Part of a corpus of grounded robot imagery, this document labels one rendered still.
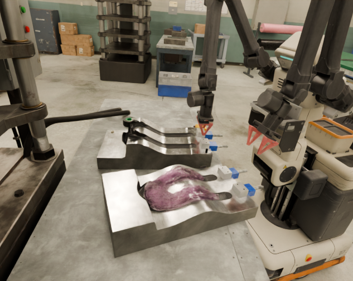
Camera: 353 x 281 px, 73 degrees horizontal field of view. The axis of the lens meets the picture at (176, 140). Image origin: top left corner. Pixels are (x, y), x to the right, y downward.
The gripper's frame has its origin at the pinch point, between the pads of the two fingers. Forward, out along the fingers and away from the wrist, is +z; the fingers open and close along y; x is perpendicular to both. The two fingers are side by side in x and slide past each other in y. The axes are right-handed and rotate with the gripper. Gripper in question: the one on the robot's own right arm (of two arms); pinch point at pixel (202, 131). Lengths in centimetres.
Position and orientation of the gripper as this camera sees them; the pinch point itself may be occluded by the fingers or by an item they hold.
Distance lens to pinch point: 119.5
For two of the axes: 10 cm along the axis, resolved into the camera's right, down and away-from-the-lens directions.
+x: 9.9, 0.3, 1.0
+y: 0.8, 4.9, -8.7
